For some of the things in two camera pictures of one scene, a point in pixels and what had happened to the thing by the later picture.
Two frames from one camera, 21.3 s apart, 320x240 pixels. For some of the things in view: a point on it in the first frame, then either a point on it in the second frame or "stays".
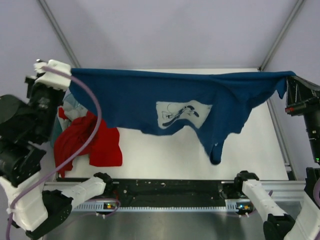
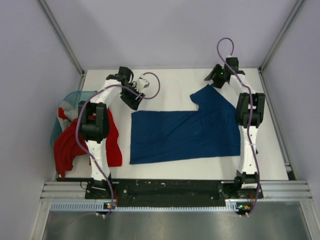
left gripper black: (33, 85) → (133, 103)
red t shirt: (105, 151) stays
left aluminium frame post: (60, 33) stays
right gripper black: (299, 94) → (216, 69)
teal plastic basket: (69, 98) stays
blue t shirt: (220, 102) → (211, 131)
